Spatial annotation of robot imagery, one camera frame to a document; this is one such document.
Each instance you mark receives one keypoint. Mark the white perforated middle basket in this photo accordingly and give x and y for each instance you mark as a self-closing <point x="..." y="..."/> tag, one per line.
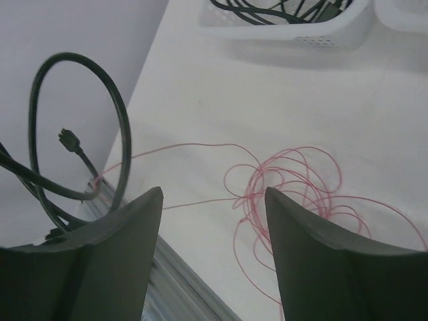
<point x="403" y="15"/>

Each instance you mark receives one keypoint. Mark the aluminium rail frame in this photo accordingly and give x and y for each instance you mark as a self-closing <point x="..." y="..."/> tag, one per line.
<point x="176" y="292"/>

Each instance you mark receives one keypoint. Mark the white perforated left basket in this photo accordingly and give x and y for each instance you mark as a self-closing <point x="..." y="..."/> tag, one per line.
<point x="347" y="30"/>

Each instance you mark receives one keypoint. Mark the white perforated basket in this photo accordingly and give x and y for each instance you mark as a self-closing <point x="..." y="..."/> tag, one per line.
<point x="347" y="30"/>
<point x="403" y="15"/>

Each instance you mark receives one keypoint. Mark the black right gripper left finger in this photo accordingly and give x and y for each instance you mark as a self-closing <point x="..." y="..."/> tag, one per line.
<point x="98" y="272"/>

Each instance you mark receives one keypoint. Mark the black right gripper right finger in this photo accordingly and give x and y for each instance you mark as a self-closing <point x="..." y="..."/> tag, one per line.
<point x="326" y="272"/>

